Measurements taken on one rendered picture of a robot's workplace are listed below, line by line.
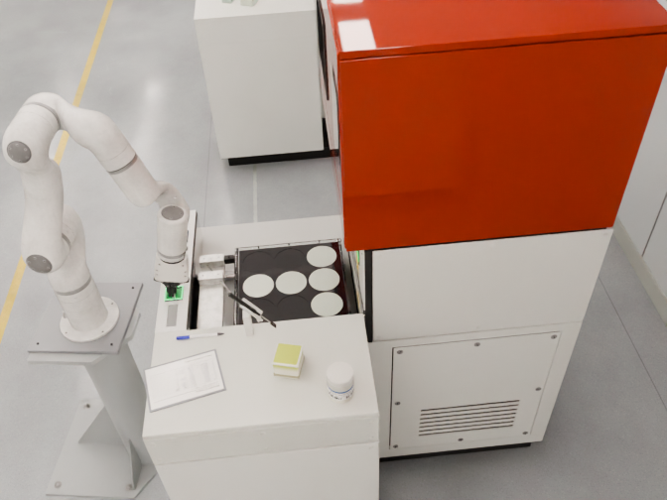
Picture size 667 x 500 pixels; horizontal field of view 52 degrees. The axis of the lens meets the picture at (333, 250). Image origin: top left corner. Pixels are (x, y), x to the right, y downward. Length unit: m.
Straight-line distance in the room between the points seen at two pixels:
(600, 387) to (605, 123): 1.66
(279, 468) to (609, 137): 1.25
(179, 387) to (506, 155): 1.06
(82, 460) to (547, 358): 1.87
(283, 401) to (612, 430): 1.64
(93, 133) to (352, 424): 1.00
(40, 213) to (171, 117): 2.88
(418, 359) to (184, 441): 0.81
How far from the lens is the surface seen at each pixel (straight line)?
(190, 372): 1.96
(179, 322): 2.09
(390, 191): 1.72
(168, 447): 1.93
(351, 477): 2.12
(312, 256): 2.30
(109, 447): 3.06
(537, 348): 2.35
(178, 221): 1.92
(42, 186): 1.93
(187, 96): 4.99
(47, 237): 2.02
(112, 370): 2.46
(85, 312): 2.26
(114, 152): 1.80
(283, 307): 2.15
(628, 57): 1.69
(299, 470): 2.05
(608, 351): 3.33
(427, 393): 2.43
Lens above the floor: 2.52
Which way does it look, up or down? 44 degrees down
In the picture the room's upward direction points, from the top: 3 degrees counter-clockwise
